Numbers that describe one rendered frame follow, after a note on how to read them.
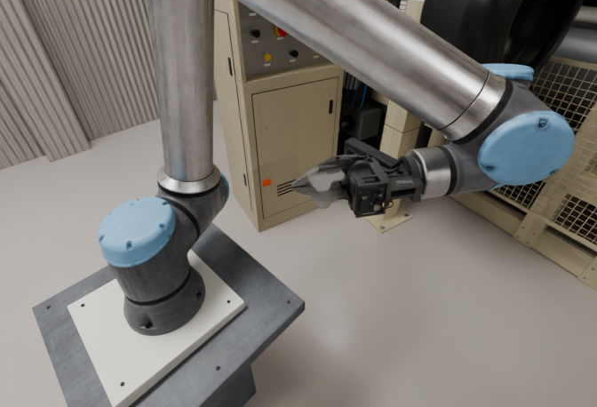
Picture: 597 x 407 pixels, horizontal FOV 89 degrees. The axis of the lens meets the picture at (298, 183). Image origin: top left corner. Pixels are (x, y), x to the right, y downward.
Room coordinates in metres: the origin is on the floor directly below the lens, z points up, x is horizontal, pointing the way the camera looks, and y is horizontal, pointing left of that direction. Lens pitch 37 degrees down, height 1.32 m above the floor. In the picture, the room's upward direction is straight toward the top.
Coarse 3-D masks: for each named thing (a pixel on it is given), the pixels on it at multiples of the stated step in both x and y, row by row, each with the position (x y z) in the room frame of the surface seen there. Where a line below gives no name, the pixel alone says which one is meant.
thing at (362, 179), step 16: (368, 160) 0.44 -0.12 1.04; (400, 160) 0.46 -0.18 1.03; (352, 176) 0.41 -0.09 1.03; (368, 176) 0.39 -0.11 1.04; (384, 176) 0.39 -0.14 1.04; (400, 176) 0.42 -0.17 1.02; (416, 176) 0.41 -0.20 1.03; (352, 192) 0.41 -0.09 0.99; (368, 192) 0.38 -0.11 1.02; (384, 192) 0.38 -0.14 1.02; (400, 192) 0.39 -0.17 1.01; (416, 192) 0.39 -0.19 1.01; (352, 208) 0.39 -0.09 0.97; (368, 208) 0.38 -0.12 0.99; (384, 208) 0.38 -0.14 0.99
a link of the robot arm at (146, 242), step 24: (120, 216) 0.46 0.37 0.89; (144, 216) 0.46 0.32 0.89; (168, 216) 0.46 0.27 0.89; (192, 216) 0.52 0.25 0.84; (120, 240) 0.39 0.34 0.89; (144, 240) 0.40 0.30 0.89; (168, 240) 0.42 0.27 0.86; (192, 240) 0.48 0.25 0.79; (120, 264) 0.37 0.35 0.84; (144, 264) 0.38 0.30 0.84; (168, 264) 0.41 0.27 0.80; (144, 288) 0.37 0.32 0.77; (168, 288) 0.39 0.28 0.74
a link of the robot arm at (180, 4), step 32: (160, 0) 0.56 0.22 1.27; (192, 0) 0.57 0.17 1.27; (160, 32) 0.57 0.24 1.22; (192, 32) 0.57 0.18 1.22; (160, 64) 0.57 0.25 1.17; (192, 64) 0.57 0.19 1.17; (160, 96) 0.58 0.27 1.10; (192, 96) 0.57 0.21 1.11; (192, 128) 0.57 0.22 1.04; (192, 160) 0.57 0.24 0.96; (160, 192) 0.57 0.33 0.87; (192, 192) 0.55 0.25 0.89; (224, 192) 0.65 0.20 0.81
